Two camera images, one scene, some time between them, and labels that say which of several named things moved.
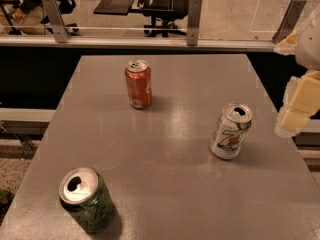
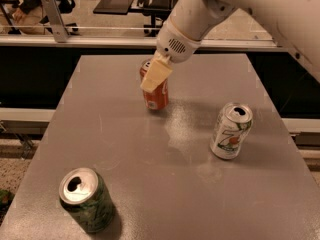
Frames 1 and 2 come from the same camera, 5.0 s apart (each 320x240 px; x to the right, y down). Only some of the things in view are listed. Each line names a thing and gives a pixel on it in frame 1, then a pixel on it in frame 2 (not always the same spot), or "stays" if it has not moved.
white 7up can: [230, 131] stays
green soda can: [86, 195] stays
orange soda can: [139, 82] to [157, 99]
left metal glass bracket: [59, 29] stays
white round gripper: [310, 47] to [178, 44]
